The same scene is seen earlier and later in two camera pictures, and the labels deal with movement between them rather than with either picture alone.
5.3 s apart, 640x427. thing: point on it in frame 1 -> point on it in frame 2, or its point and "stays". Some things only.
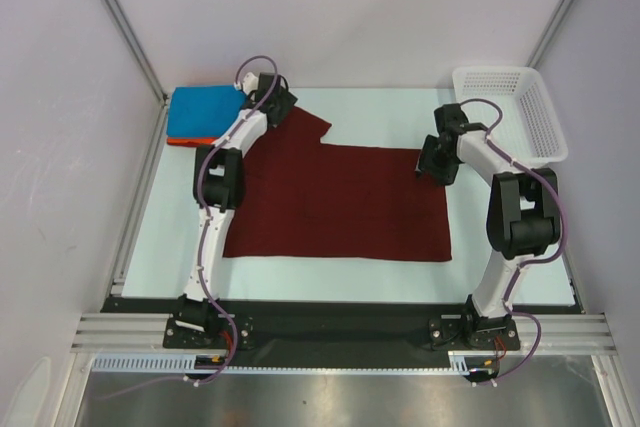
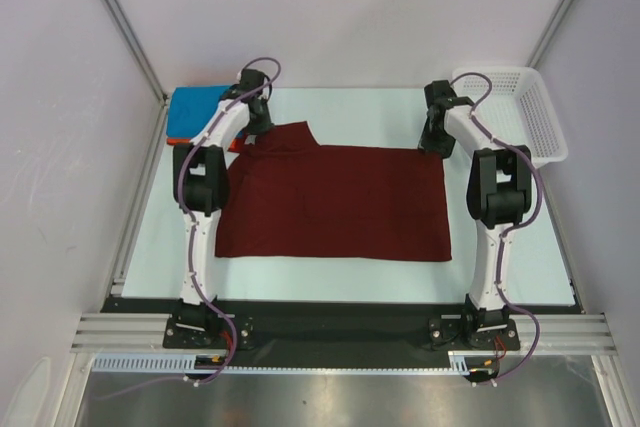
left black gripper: (287, 102) -> (265, 125)
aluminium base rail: (538, 334) stays
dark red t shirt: (304, 198) stays
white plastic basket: (529, 127) stays
